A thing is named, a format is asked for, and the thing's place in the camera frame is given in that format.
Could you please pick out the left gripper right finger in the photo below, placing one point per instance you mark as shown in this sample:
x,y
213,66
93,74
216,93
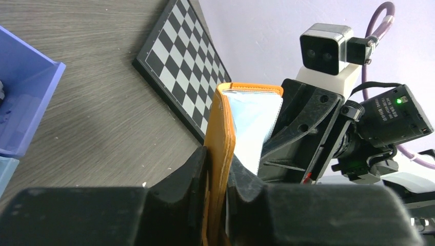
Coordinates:
x,y
248,215

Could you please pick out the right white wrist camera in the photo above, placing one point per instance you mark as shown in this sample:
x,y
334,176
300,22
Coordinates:
x,y
333,57

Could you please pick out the blue purple three-drawer organizer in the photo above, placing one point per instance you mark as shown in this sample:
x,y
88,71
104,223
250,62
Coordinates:
x,y
28,81

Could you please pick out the black white checkerboard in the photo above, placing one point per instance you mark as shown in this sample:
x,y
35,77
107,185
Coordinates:
x,y
179,61

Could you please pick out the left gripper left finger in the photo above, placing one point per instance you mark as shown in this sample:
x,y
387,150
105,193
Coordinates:
x,y
176,204

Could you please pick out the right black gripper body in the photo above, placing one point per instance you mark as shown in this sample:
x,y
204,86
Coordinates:
x,y
306,134

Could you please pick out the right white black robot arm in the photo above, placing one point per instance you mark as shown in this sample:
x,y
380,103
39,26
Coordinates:
x,y
374,133

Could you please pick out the orange leather card holder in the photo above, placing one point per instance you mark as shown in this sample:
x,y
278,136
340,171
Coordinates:
x,y
241,120

